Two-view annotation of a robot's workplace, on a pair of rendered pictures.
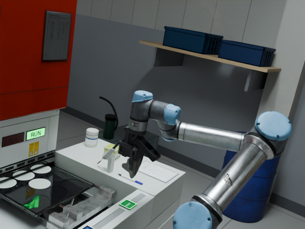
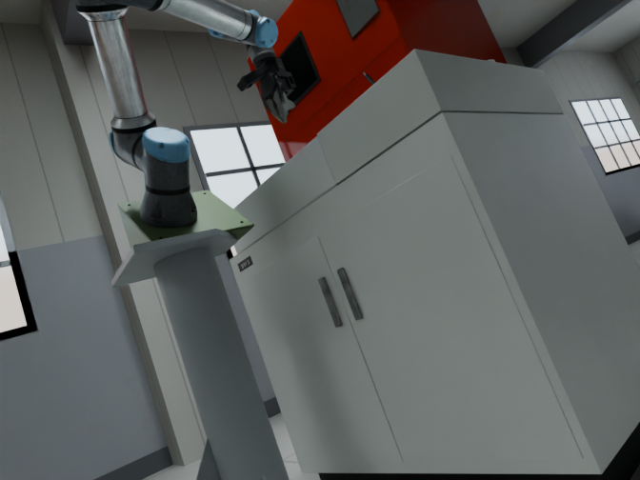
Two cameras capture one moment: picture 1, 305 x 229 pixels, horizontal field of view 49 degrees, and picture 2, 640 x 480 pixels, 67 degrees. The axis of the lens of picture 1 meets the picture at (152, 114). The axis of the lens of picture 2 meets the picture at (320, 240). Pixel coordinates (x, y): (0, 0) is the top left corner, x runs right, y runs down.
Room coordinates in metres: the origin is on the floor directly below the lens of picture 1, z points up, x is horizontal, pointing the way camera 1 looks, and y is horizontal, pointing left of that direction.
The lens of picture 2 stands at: (1.73, -1.24, 0.51)
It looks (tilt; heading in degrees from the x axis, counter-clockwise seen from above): 9 degrees up; 111
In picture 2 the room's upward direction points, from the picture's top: 21 degrees counter-clockwise
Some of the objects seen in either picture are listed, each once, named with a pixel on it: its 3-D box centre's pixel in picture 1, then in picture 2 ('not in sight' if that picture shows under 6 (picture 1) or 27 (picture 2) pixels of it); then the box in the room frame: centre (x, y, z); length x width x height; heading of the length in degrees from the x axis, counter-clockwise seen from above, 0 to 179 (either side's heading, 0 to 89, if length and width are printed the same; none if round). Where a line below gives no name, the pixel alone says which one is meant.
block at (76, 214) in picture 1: (72, 211); not in sight; (1.26, 0.26, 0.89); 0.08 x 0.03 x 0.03; 63
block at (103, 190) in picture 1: (107, 191); not in sight; (1.47, 0.15, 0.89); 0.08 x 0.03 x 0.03; 63
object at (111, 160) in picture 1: (108, 158); not in sight; (1.56, 0.18, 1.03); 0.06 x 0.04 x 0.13; 63
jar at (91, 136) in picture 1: (91, 137); not in sight; (1.84, 0.33, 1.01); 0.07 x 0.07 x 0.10
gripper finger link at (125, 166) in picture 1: (127, 167); (281, 111); (1.27, 0.06, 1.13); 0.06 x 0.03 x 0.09; 63
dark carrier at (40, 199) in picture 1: (39, 183); not in sight; (1.43, 0.47, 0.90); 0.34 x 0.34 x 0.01; 63
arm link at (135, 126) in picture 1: (137, 124); (261, 54); (1.28, 0.05, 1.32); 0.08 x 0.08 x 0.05
